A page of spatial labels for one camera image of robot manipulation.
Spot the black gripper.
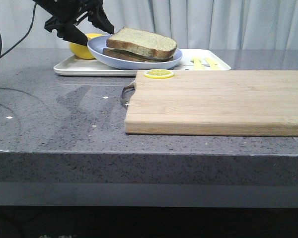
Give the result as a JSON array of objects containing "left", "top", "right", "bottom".
[{"left": 35, "top": 0, "right": 114, "bottom": 46}]

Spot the light blue round plate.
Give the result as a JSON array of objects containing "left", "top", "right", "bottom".
[{"left": 87, "top": 35, "right": 183, "bottom": 70}]

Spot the bread slice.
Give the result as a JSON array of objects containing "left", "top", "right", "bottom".
[
  {"left": 106, "top": 27, "right": 177, "bottom": 60},
  {"left": 102, "top": 48, "right": 173, "bottom": 62}
]

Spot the white bear tray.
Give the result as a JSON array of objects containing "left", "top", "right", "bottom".
[{"left": 54, "top": 49, "right": 231, "bottom": 77}]

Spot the rear yellow lemon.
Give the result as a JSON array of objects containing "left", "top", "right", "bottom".
[{"left": 86, "top": 33, "right": 103, "bottom": 40}]

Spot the yellow lemon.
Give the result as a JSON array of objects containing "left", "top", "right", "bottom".
[
  {"left": 69, "top": 42, "right": 95, "bottom": 60},
  {"left": 86, "top": 33, "right": 103, "bottom": 40}
]

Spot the front yellow lemon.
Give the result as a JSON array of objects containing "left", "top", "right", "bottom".
[{"left": 69, "top": 42, "right": 95, "bottom": 60}]

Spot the white curtain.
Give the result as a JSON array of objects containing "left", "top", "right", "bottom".
[{"left": 0, "top": 0, "right": 298, "bottom": 50}]

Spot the lemon slice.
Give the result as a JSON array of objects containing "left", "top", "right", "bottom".
[{"left": 144, "top": 69, "right": 175, "bottom": 79}]

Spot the left yellow cutlery piece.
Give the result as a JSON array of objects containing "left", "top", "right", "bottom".
[{"left": 191, "top": 56, "right": 205, "bottom": 70}]

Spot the yellow cutlery piece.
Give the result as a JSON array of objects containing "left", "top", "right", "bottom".
[
  {"left": 191, "top": 56, "right": 205, "bottom": 70},
  {"left": 204, "top": 58, "right": 219, "bottom": 69}
]

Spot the right yellow cutlery piece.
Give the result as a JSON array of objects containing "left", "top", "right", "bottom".
[{"left": 204, "top": 58, "right": 219, "bottom": 69}]

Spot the wooden cutting board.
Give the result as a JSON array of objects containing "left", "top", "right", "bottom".
[{"left": 125, "top": 70, "right": 298, "bottom": 136}]

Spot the metal cutting board handle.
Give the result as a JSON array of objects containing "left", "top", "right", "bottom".
[{"left": 120, "top": 81, "right": 135, "bottom": 109}]

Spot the black cable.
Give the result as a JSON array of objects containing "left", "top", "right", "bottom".
[{"left": 0, "top": 2, "right": 37, "bottom": 72}]

